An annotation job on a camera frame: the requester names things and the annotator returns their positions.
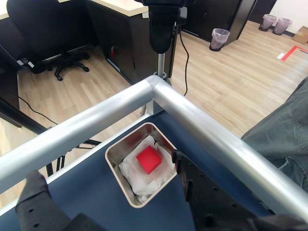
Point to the brown cardboard box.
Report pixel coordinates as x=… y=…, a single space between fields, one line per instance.
x=300 y=34

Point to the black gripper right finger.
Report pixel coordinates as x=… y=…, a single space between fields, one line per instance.
x=211 y=207

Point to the dark cabinet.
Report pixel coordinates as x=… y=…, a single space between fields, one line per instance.
x=216 y=16

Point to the red cube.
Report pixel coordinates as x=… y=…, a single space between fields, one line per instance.
x=149 y=158

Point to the white tissue paper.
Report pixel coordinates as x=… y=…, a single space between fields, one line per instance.
x=142 y=183

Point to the red floor tape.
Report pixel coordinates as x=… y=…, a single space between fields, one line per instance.
x=290 y=53

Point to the white floor sheet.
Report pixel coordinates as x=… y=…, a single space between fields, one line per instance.
x=280 y=55

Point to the black pole-mounted device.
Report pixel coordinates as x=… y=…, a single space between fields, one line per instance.
x=160 y=29

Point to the black bin with clear liner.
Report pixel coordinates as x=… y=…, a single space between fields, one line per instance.
x=219 y=39
x=282 y=26
x=267 y=22

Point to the person's leg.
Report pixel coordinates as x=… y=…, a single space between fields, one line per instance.
x=284 y=125

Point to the small red fire extinguisher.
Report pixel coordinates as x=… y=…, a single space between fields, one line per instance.
x=113 y=51

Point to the black office chair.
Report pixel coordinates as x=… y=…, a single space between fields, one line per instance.
x=43 y=26

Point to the dark desk with beige top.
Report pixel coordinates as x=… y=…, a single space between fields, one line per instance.
x=113 y=29

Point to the black bag with white tag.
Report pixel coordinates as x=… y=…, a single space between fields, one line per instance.
x=31 y=65

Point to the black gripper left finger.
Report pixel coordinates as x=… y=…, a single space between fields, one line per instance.
x=36 y=207

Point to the beige metal box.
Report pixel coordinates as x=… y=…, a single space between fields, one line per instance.
x=122 y=190

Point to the silver aluminium tube frame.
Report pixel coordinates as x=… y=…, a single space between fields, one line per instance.
x=96 y=115

